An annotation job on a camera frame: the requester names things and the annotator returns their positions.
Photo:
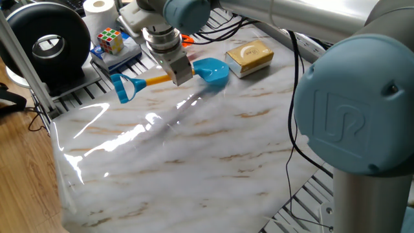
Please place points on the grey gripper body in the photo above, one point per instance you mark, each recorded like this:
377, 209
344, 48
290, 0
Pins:
178, 69

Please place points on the rubiks cube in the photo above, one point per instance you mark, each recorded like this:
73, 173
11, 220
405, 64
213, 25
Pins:
110, 41

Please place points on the white printed wrist mount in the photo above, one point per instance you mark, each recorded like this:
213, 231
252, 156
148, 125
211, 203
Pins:
136, 16

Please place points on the blue tissue pack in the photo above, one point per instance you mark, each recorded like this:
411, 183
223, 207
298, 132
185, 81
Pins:
126, 55

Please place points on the silver force torque sensor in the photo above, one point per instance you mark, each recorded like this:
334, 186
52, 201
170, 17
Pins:
161, 39

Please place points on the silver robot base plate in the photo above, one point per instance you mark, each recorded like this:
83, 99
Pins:
326, 220

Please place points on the white toilet paper roll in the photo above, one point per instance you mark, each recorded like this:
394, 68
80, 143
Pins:
103, 16

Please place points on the gold tissue pack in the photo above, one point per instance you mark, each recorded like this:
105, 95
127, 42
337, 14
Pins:
249, 56

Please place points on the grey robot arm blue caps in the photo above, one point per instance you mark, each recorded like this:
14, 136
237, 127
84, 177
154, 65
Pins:
355, 106

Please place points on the grey aluminium frame post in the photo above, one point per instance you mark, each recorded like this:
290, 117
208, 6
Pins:
22, 61

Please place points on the white marble pattern mat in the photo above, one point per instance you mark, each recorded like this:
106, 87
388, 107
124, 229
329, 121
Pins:
194, 161

